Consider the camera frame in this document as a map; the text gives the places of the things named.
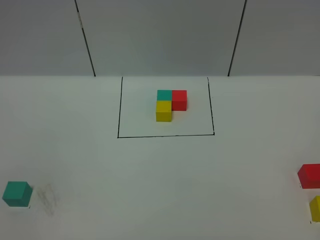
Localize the red template block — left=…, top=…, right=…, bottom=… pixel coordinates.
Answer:
left=171, top=90, right=188, bottom=111

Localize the green template block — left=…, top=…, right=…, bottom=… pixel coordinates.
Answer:
left=156, top=89, right=172, bottom=101

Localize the yellow template block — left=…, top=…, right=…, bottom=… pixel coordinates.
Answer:
left=156, top=100, right=172, bottom=122

